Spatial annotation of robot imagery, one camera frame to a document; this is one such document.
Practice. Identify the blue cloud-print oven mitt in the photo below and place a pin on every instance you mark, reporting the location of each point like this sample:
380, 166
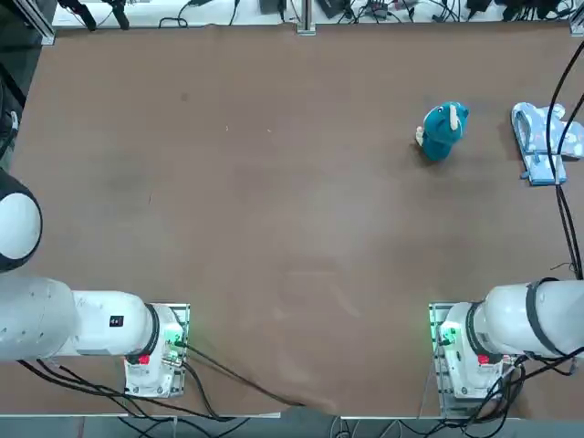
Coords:
543, 173
524, 132

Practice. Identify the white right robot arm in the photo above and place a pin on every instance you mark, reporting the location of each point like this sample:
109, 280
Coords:
502, 319

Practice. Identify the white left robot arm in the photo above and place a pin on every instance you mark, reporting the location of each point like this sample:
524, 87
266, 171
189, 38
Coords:
100, 319

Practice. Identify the small blue plush doll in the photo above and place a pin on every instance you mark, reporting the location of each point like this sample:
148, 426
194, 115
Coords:
440, 132

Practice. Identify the black power adapter brick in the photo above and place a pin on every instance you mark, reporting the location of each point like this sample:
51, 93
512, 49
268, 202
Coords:
273, 5

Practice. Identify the long black power adapter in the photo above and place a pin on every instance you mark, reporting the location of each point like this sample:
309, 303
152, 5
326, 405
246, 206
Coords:
335, 8

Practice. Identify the black tripod leg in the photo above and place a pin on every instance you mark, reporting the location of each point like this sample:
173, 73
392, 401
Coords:
84, 13
119, 13

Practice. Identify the black box-shaped device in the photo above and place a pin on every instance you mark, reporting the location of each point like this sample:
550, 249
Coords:
479, 4

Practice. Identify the aluminium corner profile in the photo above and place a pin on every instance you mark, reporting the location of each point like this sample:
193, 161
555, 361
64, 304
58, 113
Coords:
43, 34

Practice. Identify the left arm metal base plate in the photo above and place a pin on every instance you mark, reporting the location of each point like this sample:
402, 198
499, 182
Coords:
182, 315

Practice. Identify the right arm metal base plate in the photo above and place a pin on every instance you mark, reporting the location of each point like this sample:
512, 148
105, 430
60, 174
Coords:
435, 315

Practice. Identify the aluminium profile post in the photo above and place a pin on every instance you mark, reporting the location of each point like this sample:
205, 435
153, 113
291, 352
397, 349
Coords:
306, 18

